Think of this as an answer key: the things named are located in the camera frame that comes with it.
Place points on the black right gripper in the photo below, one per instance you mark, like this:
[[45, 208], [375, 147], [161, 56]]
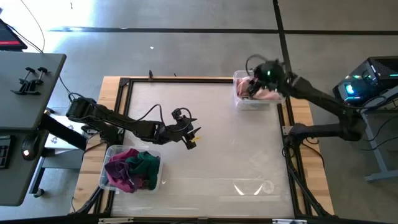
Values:
[[269, 74]]

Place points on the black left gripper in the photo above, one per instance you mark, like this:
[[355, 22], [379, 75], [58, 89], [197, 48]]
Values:
[[172, 132]]

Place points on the small yellow paper scrap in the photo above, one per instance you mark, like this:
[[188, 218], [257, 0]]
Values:
[[196, 139]]

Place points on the peach towel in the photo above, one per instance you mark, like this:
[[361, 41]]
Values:
[[272, 96]]

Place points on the dark teal towel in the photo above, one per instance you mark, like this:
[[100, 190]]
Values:
[[146, 165]]

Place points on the dark grey towel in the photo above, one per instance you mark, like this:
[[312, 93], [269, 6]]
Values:
[[141, 182]]

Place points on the magenta towel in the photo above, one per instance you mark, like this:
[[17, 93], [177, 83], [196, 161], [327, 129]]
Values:
[[124, 154]]

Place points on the purple towel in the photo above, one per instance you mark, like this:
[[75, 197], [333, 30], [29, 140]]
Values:
[[116, 172]]

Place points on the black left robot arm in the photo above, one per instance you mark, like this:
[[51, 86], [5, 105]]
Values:
[[124, 121]]

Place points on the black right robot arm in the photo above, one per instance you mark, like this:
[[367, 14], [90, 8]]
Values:
[[320, 99]]

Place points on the clear plastic bin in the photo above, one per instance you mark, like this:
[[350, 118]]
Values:
[[111, 151], [248, 105]]

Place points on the black computer tower with lights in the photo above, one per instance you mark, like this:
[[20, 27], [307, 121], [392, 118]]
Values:
[[367, 81]]

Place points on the white box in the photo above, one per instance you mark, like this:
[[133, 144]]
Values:
[[70, 123]]

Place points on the grey metal stand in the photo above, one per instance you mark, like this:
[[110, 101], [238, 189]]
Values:
[[379, 140]]

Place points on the grey desk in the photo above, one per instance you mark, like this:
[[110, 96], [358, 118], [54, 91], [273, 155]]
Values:
[[31, 109]]

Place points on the black device with red light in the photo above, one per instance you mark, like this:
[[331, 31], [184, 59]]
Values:
[[29, 147]]

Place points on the black screw clamp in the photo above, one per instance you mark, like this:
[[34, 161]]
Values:
[[18, 91], [34, 83]]

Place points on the black keyboard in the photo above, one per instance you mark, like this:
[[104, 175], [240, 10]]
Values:
[[4, 152]]

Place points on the black screen with red stripe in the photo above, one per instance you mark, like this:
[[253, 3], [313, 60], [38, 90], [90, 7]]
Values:
[[9, 37]]

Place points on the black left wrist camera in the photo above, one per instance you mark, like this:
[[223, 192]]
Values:
[[178, 114]]

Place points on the black aluminium table frame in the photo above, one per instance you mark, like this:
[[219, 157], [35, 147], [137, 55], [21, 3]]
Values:
[[186, 80]]

